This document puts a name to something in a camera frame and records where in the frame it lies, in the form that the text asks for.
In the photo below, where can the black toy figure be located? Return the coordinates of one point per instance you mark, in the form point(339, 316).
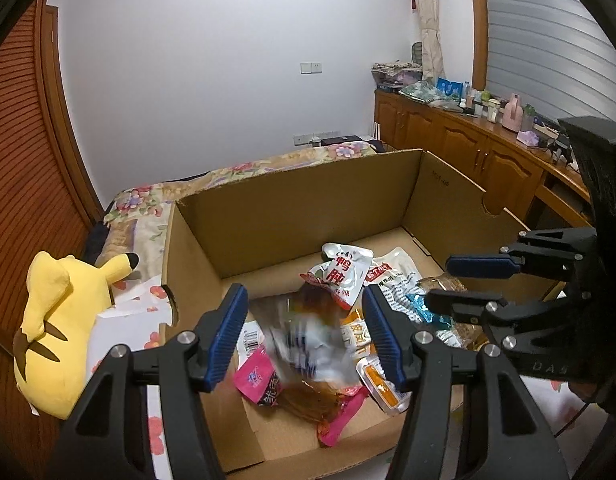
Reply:
point(559, 149)

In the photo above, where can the blue box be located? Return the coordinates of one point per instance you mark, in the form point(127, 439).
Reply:
point(449, 87)

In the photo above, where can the white wall sockets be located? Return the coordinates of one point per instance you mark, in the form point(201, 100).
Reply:
point(306, 139)

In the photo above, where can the folded cloth pile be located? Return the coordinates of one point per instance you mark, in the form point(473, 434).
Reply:
point(395, 72)

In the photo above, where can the white red snack packet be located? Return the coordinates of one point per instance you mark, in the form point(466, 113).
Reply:
point(338, 270)

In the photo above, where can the amber packet pink end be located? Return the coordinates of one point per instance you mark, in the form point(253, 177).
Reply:
point(313, 400)

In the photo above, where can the silver packet blue print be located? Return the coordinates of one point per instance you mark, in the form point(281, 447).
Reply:
point(308, 345)

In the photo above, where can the strawberry printed blanket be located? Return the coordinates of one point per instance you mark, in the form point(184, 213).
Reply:
point(118, 340)

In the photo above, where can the wooden louvred door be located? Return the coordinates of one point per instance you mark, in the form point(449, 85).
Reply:
point(33, 160)

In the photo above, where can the pink snack packet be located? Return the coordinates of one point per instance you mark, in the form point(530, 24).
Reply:
point(258, 375)

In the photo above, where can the wooden cabinet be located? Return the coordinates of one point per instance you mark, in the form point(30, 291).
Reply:
point(463, 140)

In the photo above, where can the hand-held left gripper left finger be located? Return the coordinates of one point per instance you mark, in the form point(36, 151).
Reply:
point(228, 340)

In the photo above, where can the white jar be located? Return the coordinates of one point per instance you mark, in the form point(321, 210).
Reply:
point(494, 111)

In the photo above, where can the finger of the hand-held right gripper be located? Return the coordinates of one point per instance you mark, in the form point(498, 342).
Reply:
point(440, 302)
point(478, 266)

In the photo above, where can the flat black box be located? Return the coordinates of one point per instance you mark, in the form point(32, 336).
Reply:
point(340, 140)

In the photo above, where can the green patterned cloth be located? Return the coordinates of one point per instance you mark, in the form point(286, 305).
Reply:
point(420, 91)

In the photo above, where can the dark blue pillow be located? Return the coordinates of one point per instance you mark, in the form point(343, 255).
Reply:
point(97, 242)

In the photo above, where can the floral bed blanket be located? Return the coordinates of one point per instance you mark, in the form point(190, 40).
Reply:
point(138, 200)

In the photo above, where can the brown cardboard box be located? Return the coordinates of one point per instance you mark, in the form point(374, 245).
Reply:
point(288, 225)

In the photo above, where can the beige curtain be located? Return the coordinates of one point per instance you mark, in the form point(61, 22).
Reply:
point(428, 20)

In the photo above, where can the wooden window frame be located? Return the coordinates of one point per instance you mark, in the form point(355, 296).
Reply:
point(477, 20)

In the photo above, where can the white barcode packet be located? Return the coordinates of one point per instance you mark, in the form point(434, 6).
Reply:
point(250, 340)

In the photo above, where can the purple small item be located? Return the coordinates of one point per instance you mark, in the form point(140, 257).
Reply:
point(529, 137)

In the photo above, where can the white wall switch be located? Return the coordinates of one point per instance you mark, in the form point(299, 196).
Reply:
point(311, 67)

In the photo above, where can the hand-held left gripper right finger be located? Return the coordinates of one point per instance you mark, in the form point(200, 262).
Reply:
point(383, 340)

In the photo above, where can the blue foil packet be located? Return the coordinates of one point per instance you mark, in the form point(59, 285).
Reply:
point(423, 310)

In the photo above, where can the white window blinds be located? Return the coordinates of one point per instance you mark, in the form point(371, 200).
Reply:
point(548, 25)

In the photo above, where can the white packet red label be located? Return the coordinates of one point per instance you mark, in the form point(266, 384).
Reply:
point(395, 275)

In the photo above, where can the yellow plush toy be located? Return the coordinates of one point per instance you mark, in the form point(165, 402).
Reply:
point(63, 320)

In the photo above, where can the silver packet orange print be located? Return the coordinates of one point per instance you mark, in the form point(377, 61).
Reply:
point(383, 385)

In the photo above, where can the small white orange packet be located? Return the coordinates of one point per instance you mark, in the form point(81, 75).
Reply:
point(355, 332)

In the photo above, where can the golden brown bread packet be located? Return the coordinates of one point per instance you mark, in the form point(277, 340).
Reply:
point(470, 336)

